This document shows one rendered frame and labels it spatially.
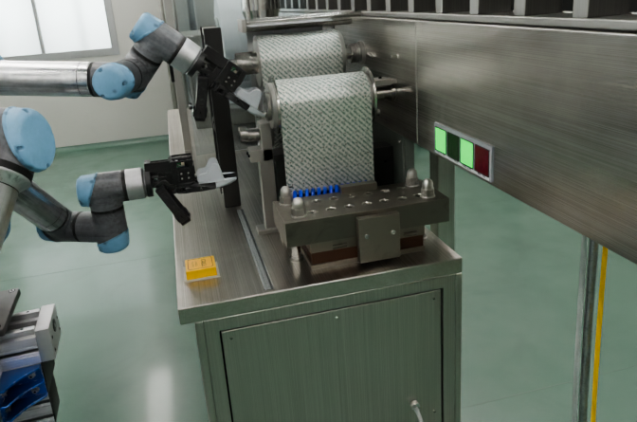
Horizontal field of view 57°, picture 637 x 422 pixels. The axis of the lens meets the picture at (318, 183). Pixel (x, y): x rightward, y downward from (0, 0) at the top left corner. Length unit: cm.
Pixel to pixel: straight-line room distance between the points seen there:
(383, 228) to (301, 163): 28
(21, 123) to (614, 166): 95
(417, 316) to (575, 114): 70
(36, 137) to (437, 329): 98
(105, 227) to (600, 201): 105
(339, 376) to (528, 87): 81
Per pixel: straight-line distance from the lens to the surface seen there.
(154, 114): 707
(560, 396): 253
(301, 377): 144
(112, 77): 130
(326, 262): 139
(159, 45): 142
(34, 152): 116
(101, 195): 144
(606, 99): 89
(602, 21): 90
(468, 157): 122
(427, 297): 144
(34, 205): 143
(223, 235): 163
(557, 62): 97
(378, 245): 137
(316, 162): 149
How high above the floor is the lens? 151
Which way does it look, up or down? 18 degrees down
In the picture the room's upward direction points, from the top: 4 degrees counter-clockwise
